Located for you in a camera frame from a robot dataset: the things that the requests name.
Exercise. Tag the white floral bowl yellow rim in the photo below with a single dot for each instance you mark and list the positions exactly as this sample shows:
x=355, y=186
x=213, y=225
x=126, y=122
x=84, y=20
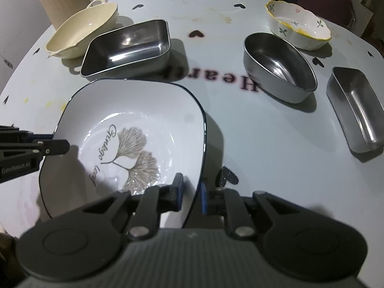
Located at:
x=300, y=24

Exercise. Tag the maroon chair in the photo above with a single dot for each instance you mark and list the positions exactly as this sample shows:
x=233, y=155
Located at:
x=327, y=3

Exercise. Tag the white heart print tablecloth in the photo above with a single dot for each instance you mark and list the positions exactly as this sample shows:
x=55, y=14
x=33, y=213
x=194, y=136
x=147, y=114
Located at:
x=240, y=132

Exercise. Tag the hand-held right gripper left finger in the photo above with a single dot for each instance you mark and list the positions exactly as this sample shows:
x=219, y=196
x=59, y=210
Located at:
x=179, y=193

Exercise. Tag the round steel bowl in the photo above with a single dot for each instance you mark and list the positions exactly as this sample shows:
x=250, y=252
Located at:
x=276, y=63

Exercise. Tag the square steel container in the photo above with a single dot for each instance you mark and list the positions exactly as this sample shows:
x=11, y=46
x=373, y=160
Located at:
x=129, y=45

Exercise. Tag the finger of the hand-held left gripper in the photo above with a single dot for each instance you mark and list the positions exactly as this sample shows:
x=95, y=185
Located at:
x=21, y=135
x=51, y=147

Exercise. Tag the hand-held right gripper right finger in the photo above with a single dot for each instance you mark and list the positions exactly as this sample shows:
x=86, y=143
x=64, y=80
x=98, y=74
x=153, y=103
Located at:
x=204, y=200

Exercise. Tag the small rectangular steel container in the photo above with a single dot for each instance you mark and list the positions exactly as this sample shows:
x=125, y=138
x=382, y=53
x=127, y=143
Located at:
x=360, y=111

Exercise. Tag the white square leaf print plate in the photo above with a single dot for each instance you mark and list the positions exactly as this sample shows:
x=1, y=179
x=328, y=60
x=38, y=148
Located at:
x=144, y=108

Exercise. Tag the beige and steel kettle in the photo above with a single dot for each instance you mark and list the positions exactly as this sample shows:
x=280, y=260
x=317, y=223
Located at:
x=63, y=6

